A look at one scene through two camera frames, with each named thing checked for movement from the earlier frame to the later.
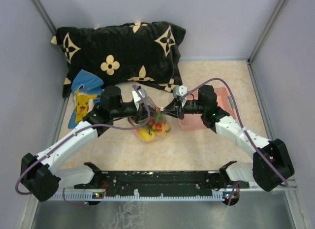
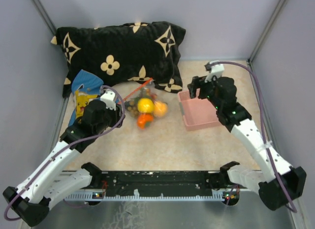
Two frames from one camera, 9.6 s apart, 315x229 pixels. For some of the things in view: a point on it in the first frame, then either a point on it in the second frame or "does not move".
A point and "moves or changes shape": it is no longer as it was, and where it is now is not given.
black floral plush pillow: (134, 52) does not move
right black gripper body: (179, 109) → (206, 90)
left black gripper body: (139, 114) → (111, 117)
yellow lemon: (145, 136) moves or changes shape
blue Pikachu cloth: (85, 87) does not move
